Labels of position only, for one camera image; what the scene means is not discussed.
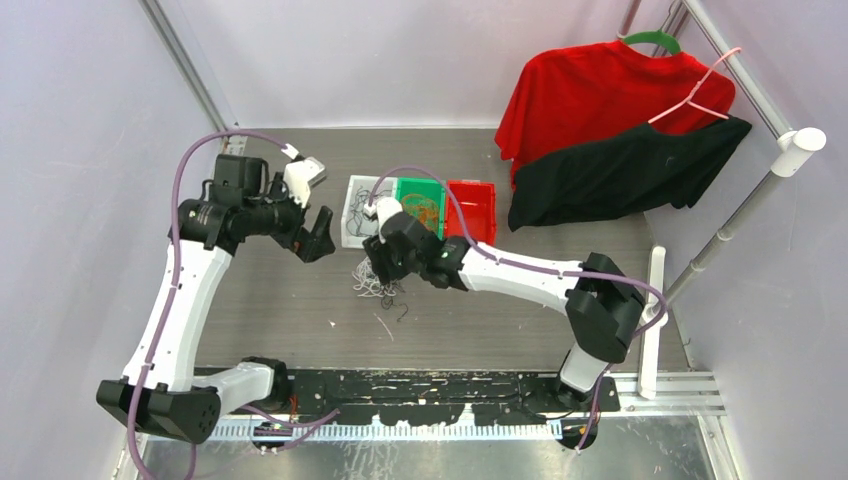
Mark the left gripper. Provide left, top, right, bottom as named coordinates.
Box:
left=244, top=173, right=334, bottom=261

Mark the black cable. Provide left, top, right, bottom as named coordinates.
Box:
left=377, top=281, right=412, bottom=325
left=347, top=188, right=386, bottom=240
left=345, top=186, right=382, bottom=238

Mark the orange white cable bundle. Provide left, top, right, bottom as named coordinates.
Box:
left=351, top=256, right=403, bottom=299

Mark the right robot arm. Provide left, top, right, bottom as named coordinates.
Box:
left=363, top=213, right=645, bottom=411

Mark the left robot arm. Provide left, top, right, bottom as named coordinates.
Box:
left=96, top=154, right=335, bottom=444

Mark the white plastic bin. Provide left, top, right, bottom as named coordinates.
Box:
left=340, top=175, right=378, bottom=249

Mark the green plastic bin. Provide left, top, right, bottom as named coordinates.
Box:
left=396, top=177, right=446, bottom=238

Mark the red plastic bin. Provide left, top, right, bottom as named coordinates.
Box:
left=447, top=180, right=497, bottom=246

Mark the red t-shirt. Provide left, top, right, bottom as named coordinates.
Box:
left=494, top=41, right=736, bottom=169

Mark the black t-shirt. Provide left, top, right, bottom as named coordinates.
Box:
left=507, top=116, right=752, bottom=231

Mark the pink clothes hanger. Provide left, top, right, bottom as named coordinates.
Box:
left=648, top=47, right=743, bottom=124

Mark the green clothes hanger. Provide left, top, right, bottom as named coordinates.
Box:
left=621, top=30, right=683, bottom=55

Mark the metal clothes rack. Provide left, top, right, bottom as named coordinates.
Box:
left=647, top=1, right=847, bottom=405

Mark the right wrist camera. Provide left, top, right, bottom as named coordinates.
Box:
left=363, top=197, right=403, bottom=229

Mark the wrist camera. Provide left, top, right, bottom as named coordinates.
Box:
left=283, top=157, right=327, bottom=209
left=363, top=197, right=403, bottom=229

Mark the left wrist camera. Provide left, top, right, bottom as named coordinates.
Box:
left=283, top=157, right=327, bottom=209

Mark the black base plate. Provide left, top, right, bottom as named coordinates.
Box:
left=255, top=369, right=594, bottom=427

